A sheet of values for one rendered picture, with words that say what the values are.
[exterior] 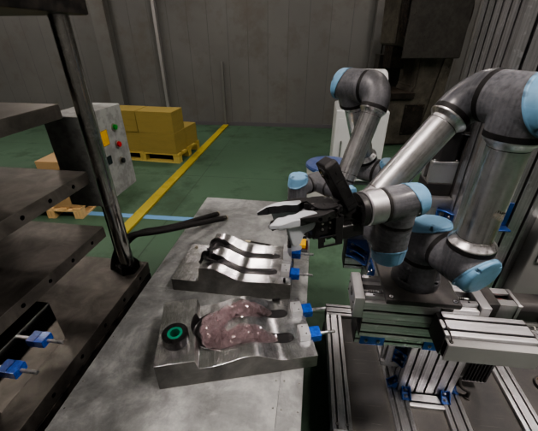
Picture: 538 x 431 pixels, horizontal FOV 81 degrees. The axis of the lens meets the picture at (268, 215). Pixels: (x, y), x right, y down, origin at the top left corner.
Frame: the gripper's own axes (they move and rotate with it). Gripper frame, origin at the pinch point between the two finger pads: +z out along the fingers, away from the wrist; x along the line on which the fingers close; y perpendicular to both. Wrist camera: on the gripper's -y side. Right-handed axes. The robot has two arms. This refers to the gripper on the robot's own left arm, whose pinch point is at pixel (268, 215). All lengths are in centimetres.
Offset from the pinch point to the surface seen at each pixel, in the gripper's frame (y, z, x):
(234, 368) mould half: 58, 7, 22
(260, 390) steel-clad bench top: 64, 0, 16
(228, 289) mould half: 55, 0, 58
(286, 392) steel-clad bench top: 64, -7, 13
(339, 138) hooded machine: 42, -196, 303
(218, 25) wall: -138, -126, 654
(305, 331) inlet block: 55, -19, 24
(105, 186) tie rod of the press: 12, 41, 83
